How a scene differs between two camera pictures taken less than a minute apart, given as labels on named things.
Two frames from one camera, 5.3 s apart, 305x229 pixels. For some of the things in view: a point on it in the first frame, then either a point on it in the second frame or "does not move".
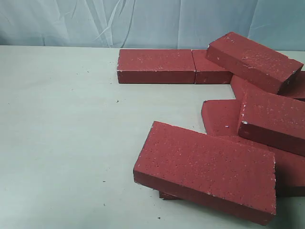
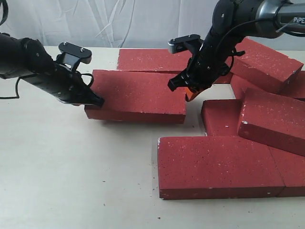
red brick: x=237 y=178 to x=137 y=96
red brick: x=266 y=67 does not move
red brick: x=156 y=66 does not move
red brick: x=221 y=117 does not move
